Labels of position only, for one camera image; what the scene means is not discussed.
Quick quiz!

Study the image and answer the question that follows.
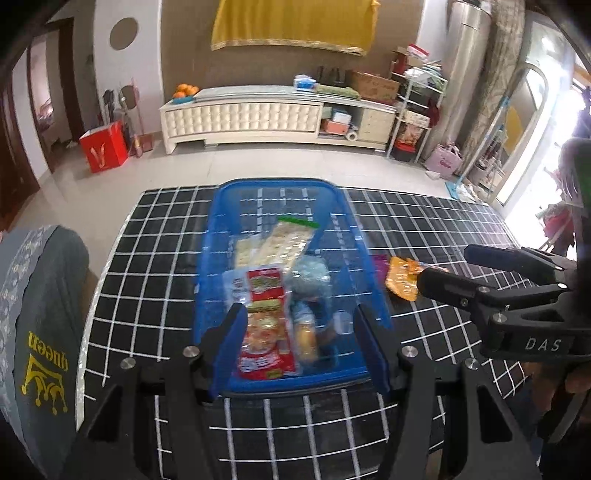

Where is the cracker packet with white strip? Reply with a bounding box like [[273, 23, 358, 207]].
[[233, 235, 269, 271]]

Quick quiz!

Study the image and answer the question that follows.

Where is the green folded cloth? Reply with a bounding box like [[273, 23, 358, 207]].
[[315, 84, 361, 100]]

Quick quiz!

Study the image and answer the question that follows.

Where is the red snack bag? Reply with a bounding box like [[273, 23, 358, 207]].
[[226, 267, 298, 381]]

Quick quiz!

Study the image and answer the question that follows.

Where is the long orange snack packet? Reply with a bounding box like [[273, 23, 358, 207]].
[[294, 300, 325, 363]]

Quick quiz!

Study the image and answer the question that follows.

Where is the brown wooden door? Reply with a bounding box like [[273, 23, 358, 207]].
[[0, 18, 86, 232]]

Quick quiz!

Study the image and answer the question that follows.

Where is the white metal storage rack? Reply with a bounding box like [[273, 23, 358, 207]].
[[387, 44, 448, 162]]

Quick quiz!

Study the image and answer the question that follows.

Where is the large red box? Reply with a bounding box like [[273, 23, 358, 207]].
[[79, 121, 129, 174]]

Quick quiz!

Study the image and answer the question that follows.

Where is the grey cloth yellow crown print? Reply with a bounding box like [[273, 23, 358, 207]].
[[0, 225, 90, 480]]

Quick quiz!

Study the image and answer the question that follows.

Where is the purple snack packet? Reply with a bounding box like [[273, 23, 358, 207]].
[[372, 254, 391, 284]]

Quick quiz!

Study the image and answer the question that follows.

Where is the yellow hanging cloth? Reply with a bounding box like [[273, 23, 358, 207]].
[[210, 0, 380, 57]]

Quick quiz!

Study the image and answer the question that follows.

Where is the grey patterned curtain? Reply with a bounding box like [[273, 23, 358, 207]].
[[462, 0, 529, 185]]

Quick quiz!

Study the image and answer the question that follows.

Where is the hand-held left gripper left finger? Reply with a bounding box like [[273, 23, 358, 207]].
[[65, 304, 250, 480]]

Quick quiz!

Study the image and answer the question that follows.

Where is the light blue clear snack packet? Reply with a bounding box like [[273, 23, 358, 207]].
[[284, 256, 331, 301]]

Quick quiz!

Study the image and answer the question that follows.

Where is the blue plastic basket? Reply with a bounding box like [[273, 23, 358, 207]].
[[193, 178, 394, 398]]

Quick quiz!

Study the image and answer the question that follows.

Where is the person's right hand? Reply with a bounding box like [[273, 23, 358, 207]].
[[522, 362, 583, 416]]

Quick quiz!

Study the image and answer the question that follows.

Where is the brown cardboard box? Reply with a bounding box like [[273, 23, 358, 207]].
[[346, 69, 402, 103]]

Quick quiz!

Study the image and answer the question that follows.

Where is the pink bag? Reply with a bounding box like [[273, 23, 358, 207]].
[[424, 143, 464, 180]]

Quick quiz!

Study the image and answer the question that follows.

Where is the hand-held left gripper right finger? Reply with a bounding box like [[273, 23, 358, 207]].
[[353, 304, 541, 480]]

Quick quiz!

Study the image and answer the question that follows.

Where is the black white grid tablecloth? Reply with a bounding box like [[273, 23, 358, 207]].
[[76, 185, 529, 480]]

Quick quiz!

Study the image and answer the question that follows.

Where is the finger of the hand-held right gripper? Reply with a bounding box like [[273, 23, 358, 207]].
[[463, 244, 574, 285], [417, 267, 574, 325]]

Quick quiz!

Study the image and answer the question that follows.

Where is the silver standing air conditioner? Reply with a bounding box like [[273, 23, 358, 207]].
[[436, 0, 495, 153]]

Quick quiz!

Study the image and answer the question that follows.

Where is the white tufted low cabinet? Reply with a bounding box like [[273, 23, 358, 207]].
[[159, 85, 400, 155]]

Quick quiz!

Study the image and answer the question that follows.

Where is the small orange snack packet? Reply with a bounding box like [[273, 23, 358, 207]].
[[385, 256, 448, 303]]

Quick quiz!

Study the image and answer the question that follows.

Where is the cracker packet with green ends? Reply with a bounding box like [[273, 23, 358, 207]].
[[259, 215, 320, 273]]

